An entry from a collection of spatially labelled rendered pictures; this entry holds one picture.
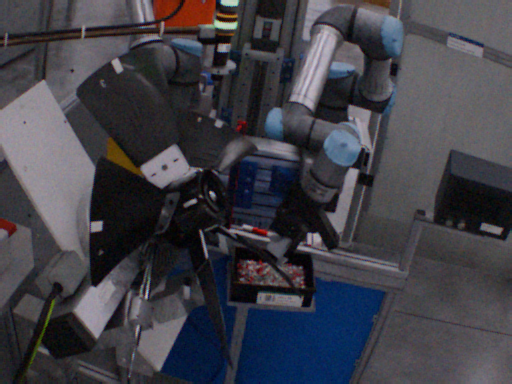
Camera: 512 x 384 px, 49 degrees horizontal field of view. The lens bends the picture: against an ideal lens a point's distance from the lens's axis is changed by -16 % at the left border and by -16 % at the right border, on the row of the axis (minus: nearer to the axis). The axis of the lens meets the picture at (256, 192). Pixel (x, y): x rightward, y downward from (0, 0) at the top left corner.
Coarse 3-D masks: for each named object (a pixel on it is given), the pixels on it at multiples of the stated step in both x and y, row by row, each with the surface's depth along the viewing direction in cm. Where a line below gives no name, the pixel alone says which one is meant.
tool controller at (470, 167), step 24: (456, 168) 160; (480, 168) 161; (504, 168) 163; (456, 192) 161; (480, 192) 159; (504, 192) 157; (456, 216) 167; (480, 216) 164; (504, 216) 162; (504, 240) 168
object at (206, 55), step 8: (200, 24) 124; (200, 32) 122; (208, 32) 123; (200, 40) 124; (208, 40) 123; (208, 48) 125; (200, 56) 128; (208, 56) 126; (208, 64) 127; (232, 64) 130; (208, 72) 127; (216, 72) 127; (224, 72) 127; (232, 72) 128
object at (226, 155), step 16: (176, 112) 159; (192, 112) 161; (192, 128) 156; (208, 128) 158; (224, 128) 162; (176, 144) 150; (192, 144) 151; (208, 144) 152; (224, 144) 154; (240, 144) 159; (192, 160) 146; (208, 160) 147; (224, 160) 149
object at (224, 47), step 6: (216, 36) 125; (222, 36) 124; (228, 36) 125; (216, 42) 125; (222, 42) 125; (228, 42) 126; (216, 48) 126; (222, 48) 126; (228, 48) 126; (216, 54) 127; (222, 54) 126; (228, 54) 127; (216, 60) 127; (222, 60) 127; (210, 78) 130; (216, 78) 130; (222, 78) 131
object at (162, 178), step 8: (168, 152) 133; (176, 152) 133; (152, 160) 132; (160, 160) 132; (168, 160) 133; (184, 160) 134; (144, 168) 131; (152, 168) 132; (160, 168) 132; (168, 168) 133; (176, 168) 134; (184, 168) 134; (160, 176) 132; (168, 176) 133; (176, 176) 134; (160, 184) 133; (168, 184) 133
